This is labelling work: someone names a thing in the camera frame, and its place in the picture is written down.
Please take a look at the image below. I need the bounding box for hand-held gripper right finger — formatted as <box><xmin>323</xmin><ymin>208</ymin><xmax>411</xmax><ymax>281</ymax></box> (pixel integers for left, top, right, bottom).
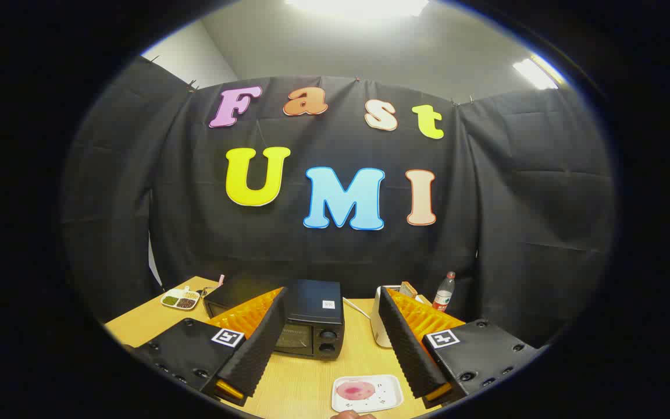
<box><xmin>378</xmin><ymin>286</ymin><xmax>545</xmax><ymax>409</ymax></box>

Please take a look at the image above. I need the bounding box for narrow ceiling light panel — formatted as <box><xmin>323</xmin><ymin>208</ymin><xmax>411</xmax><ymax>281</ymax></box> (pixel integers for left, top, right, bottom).
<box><xmin>512</xmin><ymin>54</ymin><xmax>568</xmax><ymax>91</ymax></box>

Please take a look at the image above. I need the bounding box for white power cable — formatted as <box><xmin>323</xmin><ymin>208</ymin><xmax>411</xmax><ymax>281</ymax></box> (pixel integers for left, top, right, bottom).
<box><xmin>343</xmin><ymin>297</ymin><xmax>372</xmax><ymax>319</ymax></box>

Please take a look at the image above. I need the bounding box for white bread toaster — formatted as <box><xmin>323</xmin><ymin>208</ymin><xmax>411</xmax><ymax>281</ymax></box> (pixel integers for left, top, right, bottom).
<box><xmin>370</xmin><ymin>284</ymin><xmax>433</xmax><ymax>349</ymax></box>

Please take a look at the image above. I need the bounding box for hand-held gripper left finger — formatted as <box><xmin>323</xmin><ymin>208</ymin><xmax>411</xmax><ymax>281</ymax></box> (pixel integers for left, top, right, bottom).
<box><xmin>131</xmin><ymin>286</ymin><xmax>288</xmax><ymax>407</ymax></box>

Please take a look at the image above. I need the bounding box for white square plate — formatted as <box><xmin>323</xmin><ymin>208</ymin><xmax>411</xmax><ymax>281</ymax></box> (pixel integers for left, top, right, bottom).
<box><xmin>332</xmin><ymin>374</ymin><xmax>404</xmax><ymax>414</ymax></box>

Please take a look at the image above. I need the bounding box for black toaster oven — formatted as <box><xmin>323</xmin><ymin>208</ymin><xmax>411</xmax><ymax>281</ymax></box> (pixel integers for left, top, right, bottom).
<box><xmin>203</xmin><ymin>278</ymin><xmax>345</xmax><ymax>360</ymax></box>

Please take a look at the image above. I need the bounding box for wide ceiling light panel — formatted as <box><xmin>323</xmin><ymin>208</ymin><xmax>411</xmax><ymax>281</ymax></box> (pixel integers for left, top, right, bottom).
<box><xmin>286</xmin><ymin>0</ymin><xmax>429</xmax><ymax>18</ymax></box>

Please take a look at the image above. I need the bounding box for red label water bottle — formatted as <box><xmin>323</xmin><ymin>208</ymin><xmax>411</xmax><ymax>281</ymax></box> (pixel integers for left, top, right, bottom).
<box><xmin>433</xmin><ymin>271</ymin><xmax>457</xmax><ymax>312</ymax></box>

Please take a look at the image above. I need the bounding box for divided dish of beans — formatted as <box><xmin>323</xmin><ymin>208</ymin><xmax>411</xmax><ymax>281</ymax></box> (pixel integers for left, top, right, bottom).
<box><xmin>161</xmin><ymin>286</ymin><xmax>201</xmax><ymax>310</ymax></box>

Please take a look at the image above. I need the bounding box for pink ham slice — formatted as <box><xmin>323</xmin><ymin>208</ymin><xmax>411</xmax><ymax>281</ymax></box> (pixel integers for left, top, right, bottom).
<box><xmin>336</xmin><ymin>381</ymin><xmax>376</xmax><ymax>401</ymax></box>

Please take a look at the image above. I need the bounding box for black backdrop cloth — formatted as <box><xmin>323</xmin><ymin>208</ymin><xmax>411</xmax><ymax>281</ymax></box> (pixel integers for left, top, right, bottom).
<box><xmin>60</xmin><ymin>56</ymin><xmax>616</xmax><ymax>350</ymax></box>

